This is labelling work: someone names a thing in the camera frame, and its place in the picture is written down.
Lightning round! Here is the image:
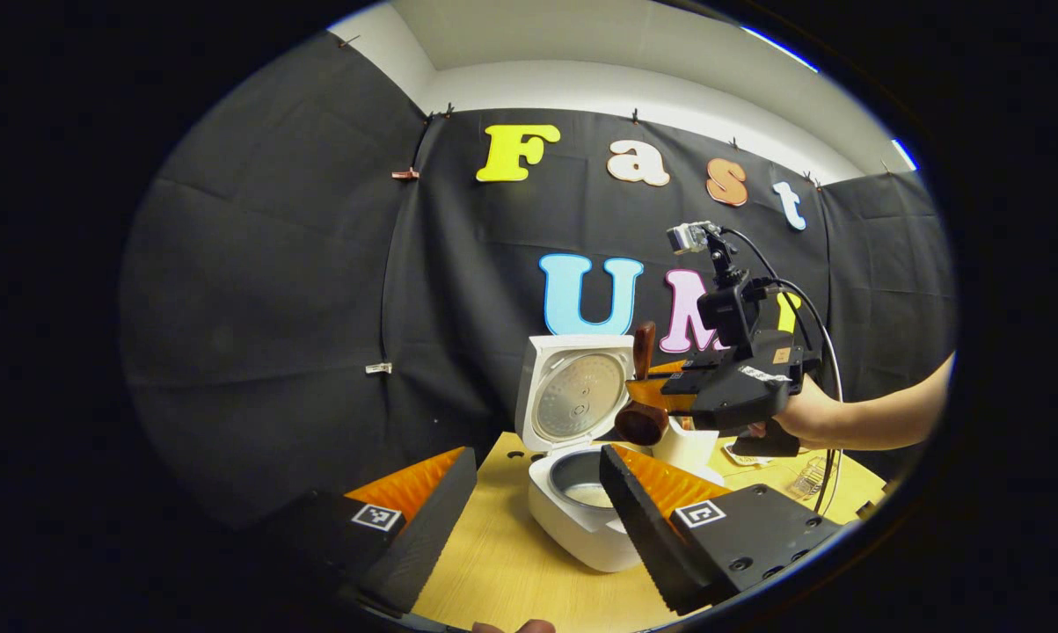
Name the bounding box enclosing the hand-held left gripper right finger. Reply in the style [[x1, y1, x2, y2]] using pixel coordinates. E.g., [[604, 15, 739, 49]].
[[599, 444, 846, 616]]

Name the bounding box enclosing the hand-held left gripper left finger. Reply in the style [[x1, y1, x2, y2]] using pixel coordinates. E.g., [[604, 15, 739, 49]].
[[265, 446, 478, 616]]

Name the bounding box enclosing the brown wooden spoon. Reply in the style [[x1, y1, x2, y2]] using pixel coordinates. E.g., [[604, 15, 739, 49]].
[[615, 321, 670, 447]]

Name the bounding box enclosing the white rice cooker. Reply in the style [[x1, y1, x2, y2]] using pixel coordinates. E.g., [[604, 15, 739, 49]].
[[514, 334, 728, 574]]

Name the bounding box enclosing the wire metal chopstick holder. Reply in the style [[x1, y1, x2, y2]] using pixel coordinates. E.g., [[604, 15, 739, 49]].
[[788, 453, 835, 502]]

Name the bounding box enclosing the white toaster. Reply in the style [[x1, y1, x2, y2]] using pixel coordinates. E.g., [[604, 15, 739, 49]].
[[652, 413, 723, 473]]

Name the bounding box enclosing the white divided dish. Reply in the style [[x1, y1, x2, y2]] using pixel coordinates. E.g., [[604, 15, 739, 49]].
[[720, 442, 776, 468]]

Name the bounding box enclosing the black backdrop cloth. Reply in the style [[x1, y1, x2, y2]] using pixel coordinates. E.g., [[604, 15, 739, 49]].
[[117, 31, 959, 528]]

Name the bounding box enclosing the black camera cable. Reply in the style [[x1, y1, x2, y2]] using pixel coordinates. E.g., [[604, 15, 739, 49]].
[[720, 227, 844, 516]]

